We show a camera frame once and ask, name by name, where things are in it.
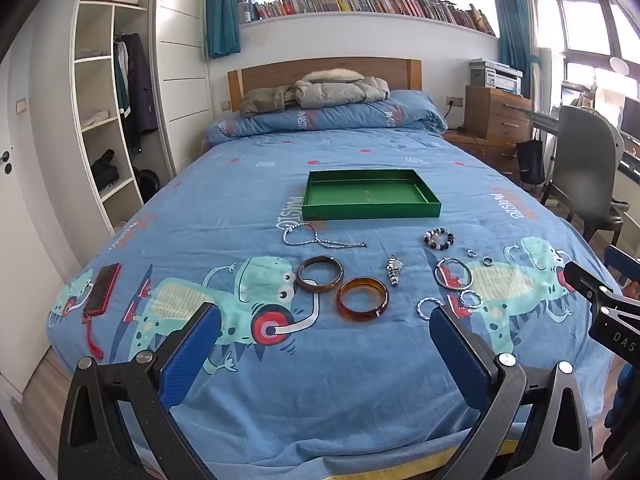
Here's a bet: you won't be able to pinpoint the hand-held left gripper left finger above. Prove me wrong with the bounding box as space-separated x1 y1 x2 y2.
59 301 223 480

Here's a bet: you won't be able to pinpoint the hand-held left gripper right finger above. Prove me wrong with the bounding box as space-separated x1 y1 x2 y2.
429 305 593 480

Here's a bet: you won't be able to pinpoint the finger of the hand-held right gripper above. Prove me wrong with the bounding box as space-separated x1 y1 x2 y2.
564 260 632 312
603 245 640 288

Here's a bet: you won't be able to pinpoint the twisted silver bangle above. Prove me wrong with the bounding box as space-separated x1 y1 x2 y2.
416 296 446 320

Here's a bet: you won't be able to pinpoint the large thin silver bangle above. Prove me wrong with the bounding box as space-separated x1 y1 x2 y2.
435 257 475 291

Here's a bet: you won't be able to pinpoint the silver wristwatch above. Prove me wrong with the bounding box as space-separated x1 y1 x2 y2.
385 253 404 287

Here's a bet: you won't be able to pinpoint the amber bangle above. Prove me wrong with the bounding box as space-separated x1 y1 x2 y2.
336 276 390 322

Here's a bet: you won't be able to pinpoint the brown and white beaded bracelet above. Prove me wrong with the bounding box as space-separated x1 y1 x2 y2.
423 227 455 251

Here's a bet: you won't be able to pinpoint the dark brown bangle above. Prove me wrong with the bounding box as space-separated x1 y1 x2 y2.
296 255 345 293

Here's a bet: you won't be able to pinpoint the silver chain necklace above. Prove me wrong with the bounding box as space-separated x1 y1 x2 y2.
281 222 368 249

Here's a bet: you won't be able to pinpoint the green tray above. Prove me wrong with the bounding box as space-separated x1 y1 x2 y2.
302 169 442 222

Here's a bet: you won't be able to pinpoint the person's right hand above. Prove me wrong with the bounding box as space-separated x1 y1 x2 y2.
604 360 640 431

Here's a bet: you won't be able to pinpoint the grey chair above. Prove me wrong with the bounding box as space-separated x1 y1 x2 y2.
540 105 626 243

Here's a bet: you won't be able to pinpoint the black tote bag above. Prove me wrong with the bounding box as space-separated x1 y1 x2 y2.
516 130 546 186

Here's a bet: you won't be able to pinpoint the black backpack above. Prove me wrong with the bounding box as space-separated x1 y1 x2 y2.
135 170 162 206

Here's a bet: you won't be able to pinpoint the wooden nightstand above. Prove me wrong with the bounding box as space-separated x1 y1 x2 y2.
442 127 521 181

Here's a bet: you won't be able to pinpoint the wooden drawer chest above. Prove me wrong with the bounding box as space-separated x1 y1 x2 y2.
464 85 533 143

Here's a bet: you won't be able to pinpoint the white printer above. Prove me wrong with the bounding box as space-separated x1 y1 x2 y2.
469 59 523 95

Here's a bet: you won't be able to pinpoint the cream folded clothes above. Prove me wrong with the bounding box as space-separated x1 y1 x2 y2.
82 109 120 128

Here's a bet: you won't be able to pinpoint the olive green jacket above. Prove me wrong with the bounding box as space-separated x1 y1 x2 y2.
239 85 301 118

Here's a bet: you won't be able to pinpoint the dark hanging clothes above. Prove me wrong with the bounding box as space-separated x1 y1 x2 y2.
114 32 160 153

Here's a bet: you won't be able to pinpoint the folded blue duvet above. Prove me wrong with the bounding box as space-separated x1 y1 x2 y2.
205 90 448 146

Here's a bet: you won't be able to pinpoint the teal curtain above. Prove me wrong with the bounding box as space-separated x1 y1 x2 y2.
206 0 242 60
492 0 541 96

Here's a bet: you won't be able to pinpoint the white wardrobe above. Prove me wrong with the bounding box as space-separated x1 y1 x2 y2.
70 0 211 231

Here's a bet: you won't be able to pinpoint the wooden headboard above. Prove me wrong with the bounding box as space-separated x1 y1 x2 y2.
227 57 423 111

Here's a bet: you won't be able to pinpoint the grey down jacket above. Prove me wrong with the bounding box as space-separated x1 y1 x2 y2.
294 67 391 109

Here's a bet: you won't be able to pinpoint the row of books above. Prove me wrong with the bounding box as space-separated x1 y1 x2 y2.
237 0 496 36

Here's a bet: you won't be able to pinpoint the red phone with strap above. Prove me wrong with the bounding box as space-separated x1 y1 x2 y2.
81 262 122 361

